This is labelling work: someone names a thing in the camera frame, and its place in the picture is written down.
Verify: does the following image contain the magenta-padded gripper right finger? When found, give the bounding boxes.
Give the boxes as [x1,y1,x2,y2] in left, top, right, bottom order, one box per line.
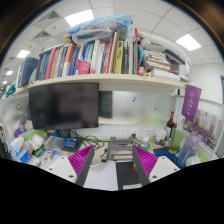
[131,144,181,187]

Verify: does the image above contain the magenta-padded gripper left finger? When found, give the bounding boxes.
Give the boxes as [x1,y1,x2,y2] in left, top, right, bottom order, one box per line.
[46,144,96,187]

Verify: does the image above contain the translucent purple water bottle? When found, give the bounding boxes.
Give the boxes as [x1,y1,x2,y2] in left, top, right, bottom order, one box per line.
[176,132,203,168]

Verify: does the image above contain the black desk mat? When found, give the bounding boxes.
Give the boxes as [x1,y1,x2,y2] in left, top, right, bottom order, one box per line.
[114,161,143,191]
[153,151,180,166]

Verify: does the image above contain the small blue box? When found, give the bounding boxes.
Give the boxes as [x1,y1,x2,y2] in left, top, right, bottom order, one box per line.
[63,137,80,150]

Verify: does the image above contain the clear plastic box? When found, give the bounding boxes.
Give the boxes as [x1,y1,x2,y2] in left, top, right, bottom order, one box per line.
[44,134,66,151]

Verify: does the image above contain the white ceramic jar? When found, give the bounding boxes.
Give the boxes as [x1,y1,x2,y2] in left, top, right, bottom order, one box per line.
[154,128,168,145]

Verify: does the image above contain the white desk mat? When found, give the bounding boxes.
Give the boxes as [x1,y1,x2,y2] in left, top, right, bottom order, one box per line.
[82,161,120,192]

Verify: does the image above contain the dark wine bottle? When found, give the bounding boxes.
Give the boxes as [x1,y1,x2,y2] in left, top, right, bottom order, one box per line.
[165,110,177,140]

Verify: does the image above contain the tissue box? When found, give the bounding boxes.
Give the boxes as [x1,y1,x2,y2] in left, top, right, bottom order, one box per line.
[9,136,33,163]

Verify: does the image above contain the silver metal laptop stand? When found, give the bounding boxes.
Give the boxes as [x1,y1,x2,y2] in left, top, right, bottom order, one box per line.
[105,136,136,163]

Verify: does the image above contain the black computer monitor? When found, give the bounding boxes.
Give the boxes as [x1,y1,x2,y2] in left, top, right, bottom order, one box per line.
[28,82,101,140]

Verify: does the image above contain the purple pennant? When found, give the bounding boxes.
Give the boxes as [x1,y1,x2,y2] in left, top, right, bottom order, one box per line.
[180,84,203,124]

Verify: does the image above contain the ceiling lights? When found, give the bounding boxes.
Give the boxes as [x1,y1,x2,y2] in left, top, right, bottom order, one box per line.
[1,9,202,86]

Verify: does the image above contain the coiled blue cable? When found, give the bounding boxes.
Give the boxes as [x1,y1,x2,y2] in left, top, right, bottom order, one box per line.
[153,151,175,161]

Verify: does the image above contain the white wall socket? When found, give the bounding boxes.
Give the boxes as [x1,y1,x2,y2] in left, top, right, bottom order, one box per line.
[114,127,129,140]
[143,127,155,139]
[129,127,143,139]

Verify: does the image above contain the black cables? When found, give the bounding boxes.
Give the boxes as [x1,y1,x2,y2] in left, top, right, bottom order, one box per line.
[69,129,110,158]

